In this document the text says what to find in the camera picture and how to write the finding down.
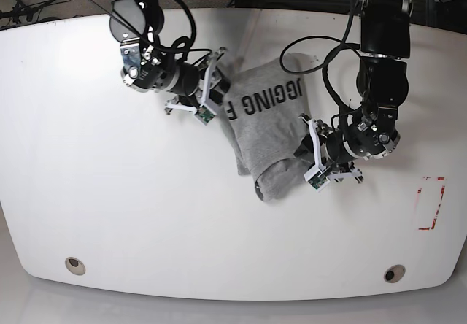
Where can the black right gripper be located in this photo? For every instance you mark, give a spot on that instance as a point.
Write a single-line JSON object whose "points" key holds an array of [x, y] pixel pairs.
{"points": [[189, 77]]}

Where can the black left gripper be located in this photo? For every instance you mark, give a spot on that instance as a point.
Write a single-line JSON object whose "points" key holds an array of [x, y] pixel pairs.
{"points": [[339, 146]]}

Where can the grey T-shirt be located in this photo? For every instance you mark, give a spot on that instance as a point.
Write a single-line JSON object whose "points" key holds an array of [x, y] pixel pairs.
{"points": [[261, 121]]}

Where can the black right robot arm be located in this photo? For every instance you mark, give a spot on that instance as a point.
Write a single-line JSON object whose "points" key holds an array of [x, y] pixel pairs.
{"points": [[136, 25]]}

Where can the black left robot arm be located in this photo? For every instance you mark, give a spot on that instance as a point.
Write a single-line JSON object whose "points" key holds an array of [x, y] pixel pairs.
{"points": [[369, 130]]}

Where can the red tape rectangle marking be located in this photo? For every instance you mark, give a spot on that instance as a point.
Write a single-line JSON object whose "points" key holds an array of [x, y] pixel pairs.
{"points": [[428, 202]]}

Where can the black tripod stand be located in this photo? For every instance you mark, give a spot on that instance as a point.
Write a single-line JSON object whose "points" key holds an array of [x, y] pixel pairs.
{"points": [[22, 12]]}

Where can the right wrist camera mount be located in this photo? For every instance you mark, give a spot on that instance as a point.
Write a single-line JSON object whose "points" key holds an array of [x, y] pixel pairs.
{"points": [[200, 108]]}

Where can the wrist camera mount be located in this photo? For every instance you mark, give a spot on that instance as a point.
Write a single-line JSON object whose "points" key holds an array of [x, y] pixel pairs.
{"points": [[200, 108], [319, 175]]}

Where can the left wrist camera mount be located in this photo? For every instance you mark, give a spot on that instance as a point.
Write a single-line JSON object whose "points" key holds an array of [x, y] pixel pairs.
{"points": [[319, 175]]}

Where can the right table cable grommet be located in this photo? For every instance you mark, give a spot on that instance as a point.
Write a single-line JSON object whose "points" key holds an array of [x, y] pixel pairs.
{"points": [[394, 274]]}

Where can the table cable grommet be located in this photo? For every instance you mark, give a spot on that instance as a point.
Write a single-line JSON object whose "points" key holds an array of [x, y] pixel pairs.
{"points": [[75, 266], [394, 274]]}

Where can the left table cable grommet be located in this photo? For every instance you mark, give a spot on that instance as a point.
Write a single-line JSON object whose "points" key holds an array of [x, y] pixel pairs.
{"points": [[75, 266]]}

